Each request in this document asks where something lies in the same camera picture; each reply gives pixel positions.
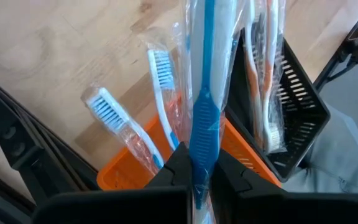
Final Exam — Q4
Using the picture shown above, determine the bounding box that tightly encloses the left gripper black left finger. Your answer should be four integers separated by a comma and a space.
144, 142, 194, 191

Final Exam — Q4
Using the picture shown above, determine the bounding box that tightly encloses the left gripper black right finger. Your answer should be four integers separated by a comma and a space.
211, 149, 287, 200

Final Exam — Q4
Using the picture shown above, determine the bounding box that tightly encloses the blue white toothbrush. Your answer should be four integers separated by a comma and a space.
145, 48, 183, 152
178, 0, 245, 224
80, 86, 167, 177

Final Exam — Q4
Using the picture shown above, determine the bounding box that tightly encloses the orange perforated plastic basket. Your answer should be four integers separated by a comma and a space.
96, 93, 283, 192

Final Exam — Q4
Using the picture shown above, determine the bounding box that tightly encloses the black perforated plastic basket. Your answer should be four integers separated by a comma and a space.
224, 27, 332, 184

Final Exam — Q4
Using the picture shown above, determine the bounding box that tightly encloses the person's leg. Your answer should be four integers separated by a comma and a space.
282, 104, 358, 194

